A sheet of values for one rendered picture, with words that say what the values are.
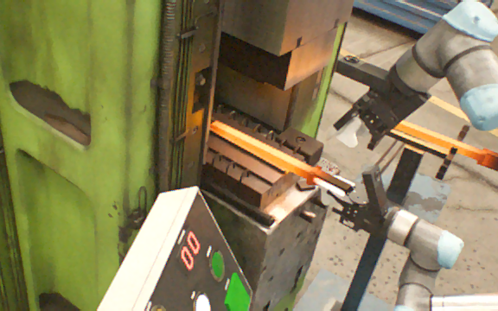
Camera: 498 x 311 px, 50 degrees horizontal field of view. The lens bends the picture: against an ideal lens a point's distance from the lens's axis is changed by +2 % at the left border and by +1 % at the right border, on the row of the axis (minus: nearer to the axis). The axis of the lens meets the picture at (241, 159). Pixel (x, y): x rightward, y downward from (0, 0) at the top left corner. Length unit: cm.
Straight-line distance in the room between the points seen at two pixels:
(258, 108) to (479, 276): 159
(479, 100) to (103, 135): 67
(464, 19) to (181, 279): 58
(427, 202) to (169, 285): 125
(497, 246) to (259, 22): 226
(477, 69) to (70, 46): 75
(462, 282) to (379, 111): 188
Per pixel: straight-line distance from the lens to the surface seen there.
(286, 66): 110
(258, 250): 135
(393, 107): 98
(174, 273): 83
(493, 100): 84
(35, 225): 157
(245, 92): 166
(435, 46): 90
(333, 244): 265
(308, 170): 133
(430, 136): 172
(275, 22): 103
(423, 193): 195
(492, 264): 295
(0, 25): 124
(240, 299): 102
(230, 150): 140
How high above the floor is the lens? 180
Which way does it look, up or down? 36 degrees down
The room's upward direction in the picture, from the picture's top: 10 degrees clockwise
